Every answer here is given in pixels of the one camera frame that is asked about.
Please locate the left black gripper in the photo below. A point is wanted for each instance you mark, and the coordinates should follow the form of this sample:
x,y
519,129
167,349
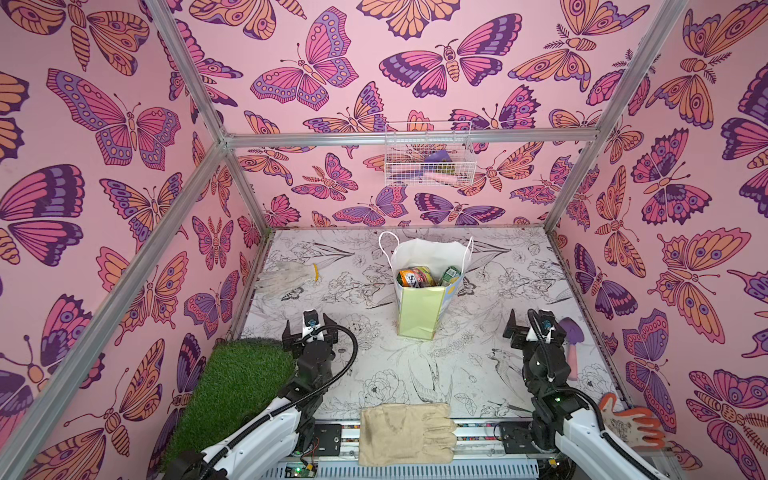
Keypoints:
x,y
329,337

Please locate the white paper bag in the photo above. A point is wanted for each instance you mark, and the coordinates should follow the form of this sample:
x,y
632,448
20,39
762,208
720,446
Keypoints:
x,y
420,309

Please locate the green spring tea bag back-side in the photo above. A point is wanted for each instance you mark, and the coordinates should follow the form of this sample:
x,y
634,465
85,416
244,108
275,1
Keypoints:
x,y
450,276

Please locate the orange Fox's candy bag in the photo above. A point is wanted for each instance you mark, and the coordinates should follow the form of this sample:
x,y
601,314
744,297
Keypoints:
x,y
415,277

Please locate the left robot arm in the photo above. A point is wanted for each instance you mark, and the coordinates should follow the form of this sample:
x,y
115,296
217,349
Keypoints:
x,y
324,352

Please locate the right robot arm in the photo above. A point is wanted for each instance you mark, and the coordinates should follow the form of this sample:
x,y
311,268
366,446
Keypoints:
x,y
564,419

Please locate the purple pink garden trowel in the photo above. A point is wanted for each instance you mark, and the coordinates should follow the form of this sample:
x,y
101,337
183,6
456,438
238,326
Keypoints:
x,y
574,336

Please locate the green artificial grass mat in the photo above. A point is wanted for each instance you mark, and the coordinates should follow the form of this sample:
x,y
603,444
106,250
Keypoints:
x,y
239,381

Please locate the beige work glove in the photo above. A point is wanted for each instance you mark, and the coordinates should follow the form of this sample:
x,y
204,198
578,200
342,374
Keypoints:
x,y
400,434

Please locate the orange white garden glove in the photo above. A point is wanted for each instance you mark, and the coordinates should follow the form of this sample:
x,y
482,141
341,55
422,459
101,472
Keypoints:
x,y
637,427

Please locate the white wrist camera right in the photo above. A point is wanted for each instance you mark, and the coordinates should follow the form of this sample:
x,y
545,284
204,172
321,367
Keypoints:
x,y
541,325

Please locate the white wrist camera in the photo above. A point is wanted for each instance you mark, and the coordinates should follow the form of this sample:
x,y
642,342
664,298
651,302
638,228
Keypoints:
x,y
541,325
310,322

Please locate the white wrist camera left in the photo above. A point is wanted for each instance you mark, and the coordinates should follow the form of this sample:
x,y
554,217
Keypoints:
x,y
310,322

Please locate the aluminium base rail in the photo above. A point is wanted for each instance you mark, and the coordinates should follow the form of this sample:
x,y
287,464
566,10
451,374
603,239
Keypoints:
x,y
470,449

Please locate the white wire basket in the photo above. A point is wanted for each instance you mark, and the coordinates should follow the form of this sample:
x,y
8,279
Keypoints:
x,y
429,157

